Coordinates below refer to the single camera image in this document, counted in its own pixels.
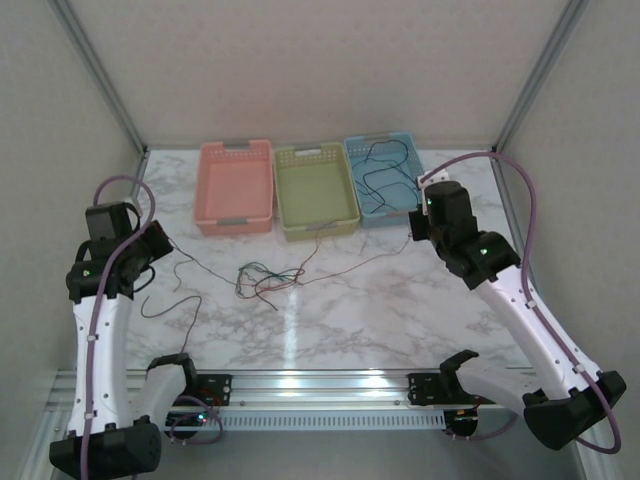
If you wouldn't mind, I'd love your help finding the thin black wire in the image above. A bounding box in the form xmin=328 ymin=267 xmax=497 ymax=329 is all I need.
xmin=357 ymin=179 xmax=420 ymax=217
xmin=360 ymin=140 xmax=410 ymax=196
xmin=234 ymin=269 xmax=262 ymax=301

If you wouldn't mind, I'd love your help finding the thin red wire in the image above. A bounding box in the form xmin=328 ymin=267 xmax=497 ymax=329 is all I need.
xmin=169 ymin=232 xmax=416 ymax=294

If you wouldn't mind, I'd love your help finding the thin grey-brown wire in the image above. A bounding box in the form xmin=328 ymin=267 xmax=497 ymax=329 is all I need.
xmin=141 ymin=295 xmax=202 ymax=352

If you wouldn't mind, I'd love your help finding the bundle of coloured wires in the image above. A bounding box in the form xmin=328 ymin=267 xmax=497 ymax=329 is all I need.
xmin=237 ymin=260 xmax=301 ymax=301

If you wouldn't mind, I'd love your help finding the thin orange wire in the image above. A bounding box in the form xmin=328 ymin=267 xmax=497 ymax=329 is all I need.
xmin=299 ymin=222 xmax=337 ymax=274

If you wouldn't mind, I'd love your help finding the blue plastic basket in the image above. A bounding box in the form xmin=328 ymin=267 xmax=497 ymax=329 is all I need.
xmin=343 ymin=131 xmax=438 ymax=230

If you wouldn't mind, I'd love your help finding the pink plastic basket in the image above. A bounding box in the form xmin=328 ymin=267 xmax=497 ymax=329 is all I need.
xmin=193 ymin=139 xmax=274 ymax=237

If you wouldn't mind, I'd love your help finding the green plastic basket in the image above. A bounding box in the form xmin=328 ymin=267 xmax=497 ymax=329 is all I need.
xmin=273 ymin=142 xmax=361 ymax=243

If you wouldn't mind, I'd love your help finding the black controller board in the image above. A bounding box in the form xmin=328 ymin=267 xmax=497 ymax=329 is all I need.
xmin=166 ymin=410 xmax=211 ymax=445
xmin=443 ymin=408 xmax=482 ymax=441

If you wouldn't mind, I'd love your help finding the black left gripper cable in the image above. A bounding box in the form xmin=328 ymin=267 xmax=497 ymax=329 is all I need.
xmin=133 ymin=266 xmax=157 ymax=297

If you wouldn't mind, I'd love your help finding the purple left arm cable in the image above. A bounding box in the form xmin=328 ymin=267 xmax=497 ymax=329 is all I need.
xmin=79 ymin=175 xmax=225 ymax=480

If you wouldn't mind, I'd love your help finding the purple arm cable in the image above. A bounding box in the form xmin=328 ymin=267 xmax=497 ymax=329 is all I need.
xmin=418 ymin=150 xmax=624 ymax=454
xmin=79 ymin=175 xmax=225 ymax=480

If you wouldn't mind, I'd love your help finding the aluminium side rail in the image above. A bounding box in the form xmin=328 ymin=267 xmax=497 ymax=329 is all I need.
xmin=489 ymin=148 xmax=562 ymax=370
xmin=74 ymin=148 xmax=150 ymax=371

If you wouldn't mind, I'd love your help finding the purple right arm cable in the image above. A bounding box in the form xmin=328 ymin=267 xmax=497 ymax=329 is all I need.
xmin=418 ymin=150 xmax=624 ymax=454

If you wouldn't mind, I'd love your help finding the aluminium frame post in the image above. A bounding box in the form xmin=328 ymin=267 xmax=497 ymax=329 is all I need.
xmin=52 ymin=0 xmax=150 ymax=157
xmin=492 ymin=0 xmax=592 ymax=157

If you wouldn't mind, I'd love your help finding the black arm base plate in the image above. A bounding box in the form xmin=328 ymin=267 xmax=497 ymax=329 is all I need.
xmin=169 ymin=373 xmax=234 ymax=407
xmin=407 ymin=372 xmax=500 ymax=407

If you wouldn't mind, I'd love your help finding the aluminium mounting rail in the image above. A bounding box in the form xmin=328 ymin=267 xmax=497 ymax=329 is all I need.
xmin=47 ymin=368 xmax=551 ymax=410

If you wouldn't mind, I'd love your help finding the slotted white cable duct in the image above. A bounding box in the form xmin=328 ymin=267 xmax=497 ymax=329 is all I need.
xmin=162 ymin=410 xmax=447 ymax=431

